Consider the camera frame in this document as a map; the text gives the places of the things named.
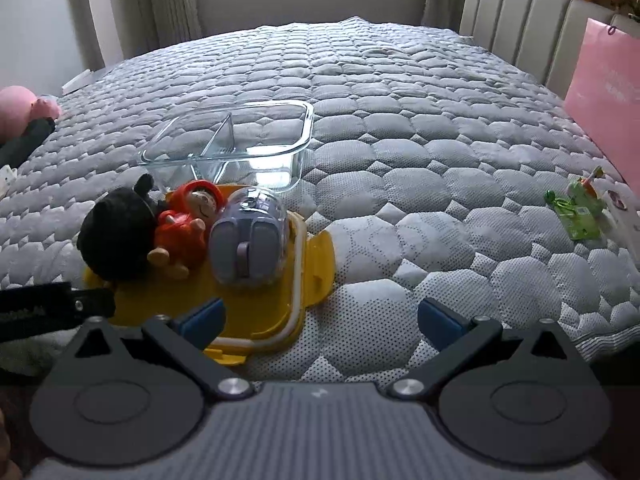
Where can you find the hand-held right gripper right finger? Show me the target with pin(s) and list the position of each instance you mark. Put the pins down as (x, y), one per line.
(440, 317)

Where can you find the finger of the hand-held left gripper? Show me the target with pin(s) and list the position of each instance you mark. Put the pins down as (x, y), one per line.
(45, 307)

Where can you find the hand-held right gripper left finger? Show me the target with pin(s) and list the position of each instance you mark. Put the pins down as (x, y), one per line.
(205, 319)

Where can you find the lavender computer mouse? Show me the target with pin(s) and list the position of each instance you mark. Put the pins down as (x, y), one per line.
(240, 245)

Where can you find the red hooded doll figure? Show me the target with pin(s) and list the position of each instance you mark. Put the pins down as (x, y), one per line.
(175, 235)

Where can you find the black plush toy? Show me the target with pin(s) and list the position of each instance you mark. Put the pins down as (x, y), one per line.
(115, 230)

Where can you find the clear glass divided container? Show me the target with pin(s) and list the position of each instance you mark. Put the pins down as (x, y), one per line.
(250, 130)

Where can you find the white printed cloth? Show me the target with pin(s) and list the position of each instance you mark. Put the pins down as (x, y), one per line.
(5, 180)

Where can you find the dark cloth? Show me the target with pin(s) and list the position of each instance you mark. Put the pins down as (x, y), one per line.
(25, 142)

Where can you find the grey quilted bed cover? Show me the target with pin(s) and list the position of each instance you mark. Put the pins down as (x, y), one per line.
(400, 135)

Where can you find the pink plush toy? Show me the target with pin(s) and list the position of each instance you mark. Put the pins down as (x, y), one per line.
(15, 110)

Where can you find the beige padded headboard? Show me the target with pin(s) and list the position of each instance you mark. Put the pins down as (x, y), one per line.
(520, 25)

